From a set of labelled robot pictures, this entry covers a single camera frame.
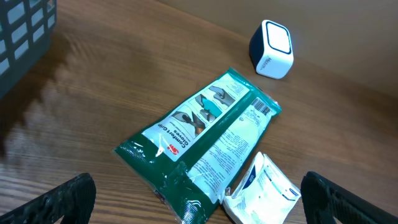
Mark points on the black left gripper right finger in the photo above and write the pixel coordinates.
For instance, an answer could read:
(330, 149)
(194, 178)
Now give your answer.
(326, 202)

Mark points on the white barcode scanner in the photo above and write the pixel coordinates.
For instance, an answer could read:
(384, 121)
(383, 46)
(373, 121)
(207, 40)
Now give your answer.
(271, 51)

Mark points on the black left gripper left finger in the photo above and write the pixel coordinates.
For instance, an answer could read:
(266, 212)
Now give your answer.
(71, 202)

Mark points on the grey plastic shopping basket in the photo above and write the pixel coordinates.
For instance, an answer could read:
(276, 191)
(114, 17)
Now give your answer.
(26, 26)

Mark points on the white paper packet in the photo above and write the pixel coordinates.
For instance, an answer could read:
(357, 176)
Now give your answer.
(264, 195)

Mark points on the green gloves packet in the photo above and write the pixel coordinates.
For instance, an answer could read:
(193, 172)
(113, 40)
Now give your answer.
(192, 154)

